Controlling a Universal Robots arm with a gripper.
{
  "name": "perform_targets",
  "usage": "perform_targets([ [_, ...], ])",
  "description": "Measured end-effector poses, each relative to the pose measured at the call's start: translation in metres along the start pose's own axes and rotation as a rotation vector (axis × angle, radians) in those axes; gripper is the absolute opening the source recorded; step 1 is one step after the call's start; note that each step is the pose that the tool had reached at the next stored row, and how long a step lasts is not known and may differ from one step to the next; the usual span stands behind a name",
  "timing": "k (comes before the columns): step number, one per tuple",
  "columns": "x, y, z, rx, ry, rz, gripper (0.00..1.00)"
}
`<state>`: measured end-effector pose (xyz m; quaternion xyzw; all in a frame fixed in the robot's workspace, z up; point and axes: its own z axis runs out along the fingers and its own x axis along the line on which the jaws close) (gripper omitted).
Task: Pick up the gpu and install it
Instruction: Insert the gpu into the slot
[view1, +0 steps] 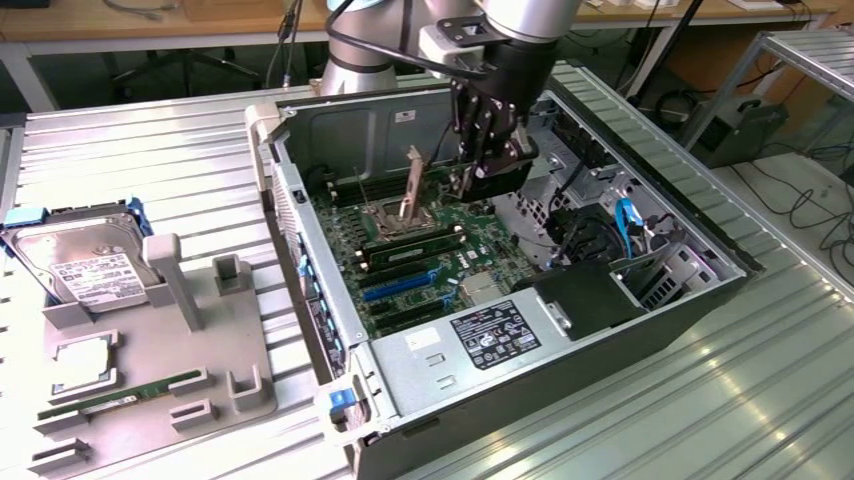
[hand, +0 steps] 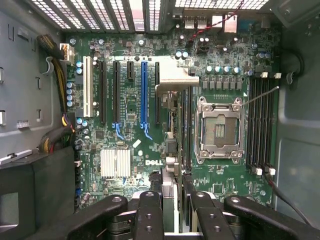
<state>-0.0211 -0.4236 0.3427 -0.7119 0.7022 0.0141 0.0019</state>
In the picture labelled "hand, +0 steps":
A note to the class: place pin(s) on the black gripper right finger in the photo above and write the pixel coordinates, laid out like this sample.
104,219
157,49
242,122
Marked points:
212,220

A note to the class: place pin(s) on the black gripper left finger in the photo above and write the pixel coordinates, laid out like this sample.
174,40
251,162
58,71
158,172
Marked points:
150,220

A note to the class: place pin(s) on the green Dell motherboard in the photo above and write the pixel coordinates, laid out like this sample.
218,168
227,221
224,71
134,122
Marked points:
225,180

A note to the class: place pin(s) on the silver finned chipset heatsink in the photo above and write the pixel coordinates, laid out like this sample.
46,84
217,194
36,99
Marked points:
115,163

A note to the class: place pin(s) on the silver CPU socket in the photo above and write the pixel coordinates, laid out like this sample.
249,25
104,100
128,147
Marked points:
220,130

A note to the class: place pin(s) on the black RAM slot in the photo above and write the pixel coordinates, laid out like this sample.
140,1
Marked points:
272,120
189,120
265,125
252,125
259,125

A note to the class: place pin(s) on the black plastic drive bay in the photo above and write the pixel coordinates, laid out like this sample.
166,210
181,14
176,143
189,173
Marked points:
37,190

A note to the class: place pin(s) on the long black expansion slot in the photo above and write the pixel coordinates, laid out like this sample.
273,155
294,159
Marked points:
102,92
157,100

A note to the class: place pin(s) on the blue expansion slot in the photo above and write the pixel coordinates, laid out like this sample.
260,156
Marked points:
144,92

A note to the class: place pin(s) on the silver socket locking lever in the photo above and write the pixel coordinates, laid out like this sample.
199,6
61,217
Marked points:
262,93

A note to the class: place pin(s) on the white PCI expansion slot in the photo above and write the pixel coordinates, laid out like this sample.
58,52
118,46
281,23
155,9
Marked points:
88,87

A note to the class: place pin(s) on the short black expansion slot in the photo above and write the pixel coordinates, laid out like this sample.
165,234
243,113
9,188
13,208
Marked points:
130,70

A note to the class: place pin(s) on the grey metal PC case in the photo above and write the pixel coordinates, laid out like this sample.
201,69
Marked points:
25,87

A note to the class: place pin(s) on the white power connector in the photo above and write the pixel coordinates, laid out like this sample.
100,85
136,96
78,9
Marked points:
68,53

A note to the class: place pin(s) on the silver rear port block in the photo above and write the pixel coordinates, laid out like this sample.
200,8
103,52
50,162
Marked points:
212,21

